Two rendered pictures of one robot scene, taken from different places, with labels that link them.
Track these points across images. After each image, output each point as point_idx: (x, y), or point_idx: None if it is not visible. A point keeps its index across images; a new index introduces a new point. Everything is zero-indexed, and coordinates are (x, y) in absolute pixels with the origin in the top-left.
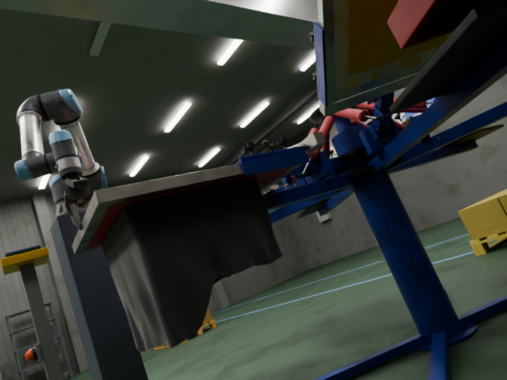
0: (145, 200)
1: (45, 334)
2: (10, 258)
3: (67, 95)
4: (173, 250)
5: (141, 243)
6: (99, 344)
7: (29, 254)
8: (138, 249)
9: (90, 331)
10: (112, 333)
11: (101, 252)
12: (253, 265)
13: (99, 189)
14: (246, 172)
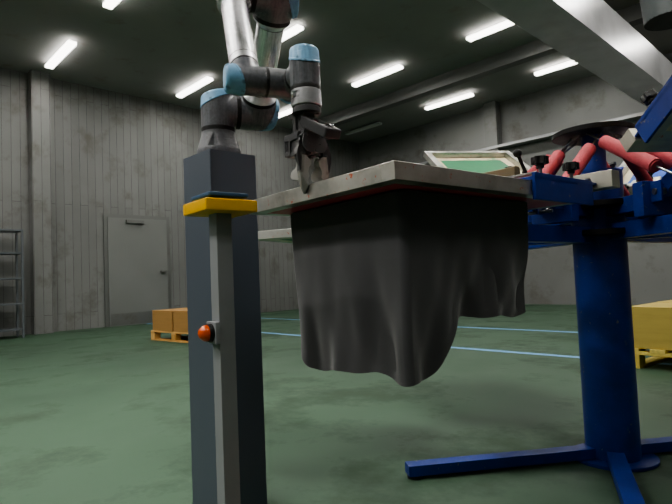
0: (420, 190)
1: (228, 312)
2: (216, 200)
3: None
4: (434, 266)
5: (407, 244)
6: None
7: (237, 203)
8: (398, 251)
9: None
10: (239, 326)
11: (249, 217)
12: (500, 313)
13: (262, 129)
14: (536, 194)
